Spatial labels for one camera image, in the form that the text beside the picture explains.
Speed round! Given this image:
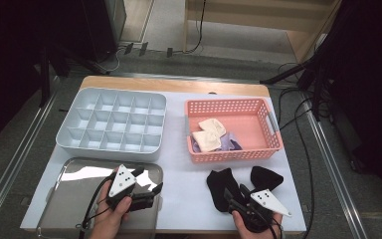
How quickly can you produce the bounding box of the black floor cable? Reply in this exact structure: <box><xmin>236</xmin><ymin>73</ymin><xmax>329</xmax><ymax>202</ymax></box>
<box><xmin>277</xmin><ymin>63</ymin><xmax>316</xmax><ymax>239</ymax></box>

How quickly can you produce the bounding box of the black tripod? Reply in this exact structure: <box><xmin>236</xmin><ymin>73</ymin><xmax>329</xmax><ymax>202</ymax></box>
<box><xmin>260</xmin><ymin>49</ymin><xmax>332</xmax><ymax>122</ymax></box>

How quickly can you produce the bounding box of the grey divided storage box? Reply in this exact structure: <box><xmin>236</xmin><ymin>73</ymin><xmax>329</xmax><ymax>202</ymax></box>
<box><xmin>55</xmin><ymin>87</ymin><xmax>168</xmax><ymax>163</ymax></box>

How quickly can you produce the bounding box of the black sock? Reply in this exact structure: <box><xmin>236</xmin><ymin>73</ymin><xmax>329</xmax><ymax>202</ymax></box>
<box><xmin>206</xmin><ymin>167</ymin><xmax>244</xmax><ymax>213</ymax></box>
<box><xmin>250</xmin><ymin>165</ymin><xmax>285</xmax><ymax>193</ymax></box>

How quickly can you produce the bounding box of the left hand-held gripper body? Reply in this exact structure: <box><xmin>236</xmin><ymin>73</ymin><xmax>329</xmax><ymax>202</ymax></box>
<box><xmin>105</xmin><ymin>163</ymin><xmax>155</xmax><ymax>212</ymax></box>

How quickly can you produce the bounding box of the black hanging cable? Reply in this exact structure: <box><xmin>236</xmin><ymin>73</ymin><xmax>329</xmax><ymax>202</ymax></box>
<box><xmin>172</xmin><ymin>0</ymin><xmax>207</xmax><ymax>55</ymax></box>

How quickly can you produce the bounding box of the light wooden cabinet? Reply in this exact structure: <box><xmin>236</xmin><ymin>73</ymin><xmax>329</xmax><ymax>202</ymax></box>
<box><xmin>182</xmin><ymin>0</ymin><xmax>344</xmax><ymax>64</ymax></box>

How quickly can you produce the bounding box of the hand-held gripper cable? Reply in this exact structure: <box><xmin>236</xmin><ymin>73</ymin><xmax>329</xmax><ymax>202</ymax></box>
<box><xmin>265</xmin><ymin>215</ymin><xmax>285</xmax><ymax>239</ymax></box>
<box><xmin>79</xmin><ymin>172</ymin><xmax>117</xmax><ymax>239</ymax></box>

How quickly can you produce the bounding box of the left hand-held gripper cable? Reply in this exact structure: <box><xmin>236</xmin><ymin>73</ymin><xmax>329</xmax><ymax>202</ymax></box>
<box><xmin>79</xmin><ymin>172</ymin><xmax>117</xmax><ymax>239</ymax></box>

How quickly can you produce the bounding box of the cream sock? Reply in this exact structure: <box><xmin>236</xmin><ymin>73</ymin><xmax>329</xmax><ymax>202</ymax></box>
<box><xmin>192</xmin><ymin>129</ymin><xmax>223</xmax><ymax>153</ymax></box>
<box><xmin>198</xmin><ymin>118</ymin><xmax>228</xmax><ymax>138</ymax></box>

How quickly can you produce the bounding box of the right hand-held gripper cable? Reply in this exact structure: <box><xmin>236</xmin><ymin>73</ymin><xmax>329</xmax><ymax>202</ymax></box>
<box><xmin>265</xmin><ymin>215</ymin><xmax>285</xmax><ymax>239</ymax></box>

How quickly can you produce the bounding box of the dark metal cabinet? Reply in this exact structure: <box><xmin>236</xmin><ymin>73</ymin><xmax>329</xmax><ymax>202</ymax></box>
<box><xmin>79</xmin><ymin>0</ymin><xmax>127</xmax><ymax>64</ymax></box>

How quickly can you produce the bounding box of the white floor cable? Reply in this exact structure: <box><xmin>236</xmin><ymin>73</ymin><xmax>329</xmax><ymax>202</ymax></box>
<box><xmin>100</xmin><ymin>48</ymin><xmax>123</xmax><ymax>74</ymax></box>

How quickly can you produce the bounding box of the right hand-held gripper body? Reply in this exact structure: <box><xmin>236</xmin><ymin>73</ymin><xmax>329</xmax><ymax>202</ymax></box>
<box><xmin>227</xmin><ymin>188</ymin><xmax>292</xmax><ymax>233</ymax></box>

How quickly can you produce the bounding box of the metal floor rail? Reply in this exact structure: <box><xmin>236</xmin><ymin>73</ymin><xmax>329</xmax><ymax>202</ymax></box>
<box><xmin>0</xmin><ymin>78</ymin><xmax>61</xmax><ymax>230</ymax></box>
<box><xmin>302</xmin><ymin>109</ymin><xmax>369</xmax><ymax>239</ymax></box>

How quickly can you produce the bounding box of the black metal stand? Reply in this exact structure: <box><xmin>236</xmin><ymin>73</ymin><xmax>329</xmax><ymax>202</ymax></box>
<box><xmin>38</xmin><ymin>43</ymin><xmax>112</xmax><ymax>109</ymax></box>

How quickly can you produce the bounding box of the black curtain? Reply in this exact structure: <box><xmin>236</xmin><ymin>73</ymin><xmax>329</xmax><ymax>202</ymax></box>
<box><xmin>0</xmin><ymin>0</ymin><xmax>88</xmax><ymax>153</ymax></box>
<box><xmin>321</xmin><ymin>0</ymin><xmax>382</xmax><ymax>213</ymax></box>

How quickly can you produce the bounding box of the person's left hand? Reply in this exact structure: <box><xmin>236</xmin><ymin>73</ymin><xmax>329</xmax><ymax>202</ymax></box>
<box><xmin>90</xmin><ymin>178</ymin><xmax>134</xmax><ymax>234</ymax></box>

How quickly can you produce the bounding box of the translucent grey box lid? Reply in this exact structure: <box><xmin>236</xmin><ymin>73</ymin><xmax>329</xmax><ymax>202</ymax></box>
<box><xmin>36</xmin><ymin>156</ymin><xmax>164</xmax><ymax>239</ymax></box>

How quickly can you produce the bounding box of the person's right hand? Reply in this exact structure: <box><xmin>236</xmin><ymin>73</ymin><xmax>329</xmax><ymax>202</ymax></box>
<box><xmin>232</xmin><ymin>211</ymin><xmax>284</xmax><ymax>239</ymax></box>

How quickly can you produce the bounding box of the pink plastic basket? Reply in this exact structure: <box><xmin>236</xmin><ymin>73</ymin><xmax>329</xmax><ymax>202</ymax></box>
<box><xmin>184</xmin><ymin>97</ymin><xmax>285</xmax><ymax>164</ymax></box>

